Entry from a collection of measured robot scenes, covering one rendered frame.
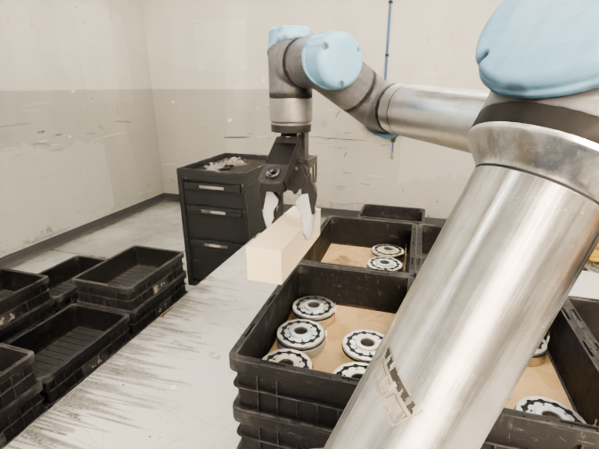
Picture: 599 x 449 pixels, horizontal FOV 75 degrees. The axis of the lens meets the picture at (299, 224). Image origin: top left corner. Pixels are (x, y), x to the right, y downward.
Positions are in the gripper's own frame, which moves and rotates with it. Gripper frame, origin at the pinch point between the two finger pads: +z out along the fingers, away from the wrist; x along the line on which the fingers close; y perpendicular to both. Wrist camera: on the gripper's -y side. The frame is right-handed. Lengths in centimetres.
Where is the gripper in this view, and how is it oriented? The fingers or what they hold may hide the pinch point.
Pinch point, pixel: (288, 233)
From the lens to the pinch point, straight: 74.5
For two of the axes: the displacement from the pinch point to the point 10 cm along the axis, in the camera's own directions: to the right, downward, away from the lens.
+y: 3.1, -3.1, 9.0
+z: 0.0, 9.4, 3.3
